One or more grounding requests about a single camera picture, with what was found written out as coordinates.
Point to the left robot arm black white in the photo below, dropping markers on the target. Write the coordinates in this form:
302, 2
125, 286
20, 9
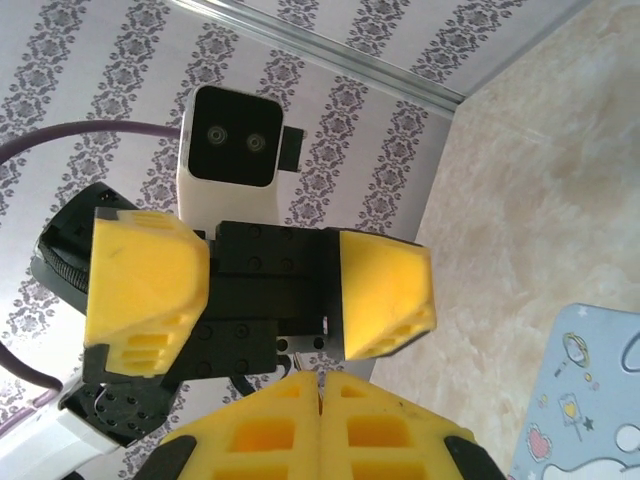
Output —
50, 440

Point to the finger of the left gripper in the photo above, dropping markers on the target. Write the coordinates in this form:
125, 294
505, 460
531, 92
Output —
145, 270
385, 295

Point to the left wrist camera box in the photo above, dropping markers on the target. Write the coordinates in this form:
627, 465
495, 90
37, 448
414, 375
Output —
230, 135

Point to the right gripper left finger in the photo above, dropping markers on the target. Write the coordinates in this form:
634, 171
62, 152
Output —
250, 440

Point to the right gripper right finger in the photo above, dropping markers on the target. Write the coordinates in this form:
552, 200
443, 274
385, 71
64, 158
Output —
400, 440

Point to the blue cartoon tin box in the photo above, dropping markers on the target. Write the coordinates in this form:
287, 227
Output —
590, 390

